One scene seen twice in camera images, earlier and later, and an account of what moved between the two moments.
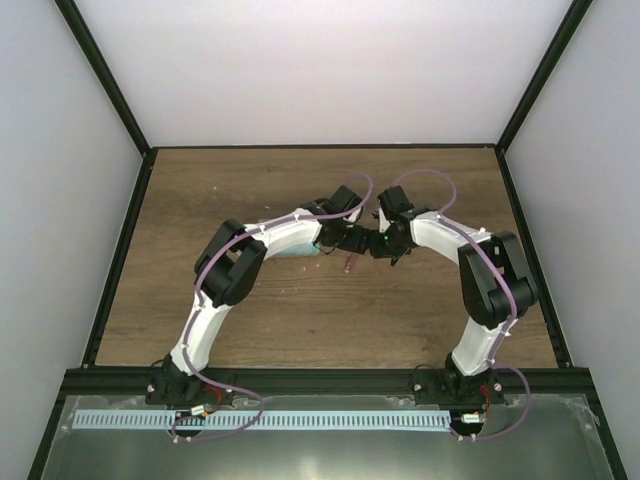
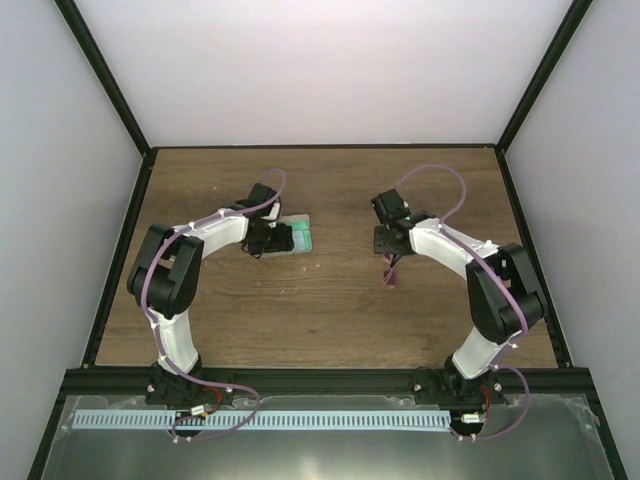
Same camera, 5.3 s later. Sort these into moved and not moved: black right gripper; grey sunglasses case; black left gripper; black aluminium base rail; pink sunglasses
Moved: black left gripper; pink sunglasses
Not moved: black aluminium base rail; black right gripper; grey sunglasses case
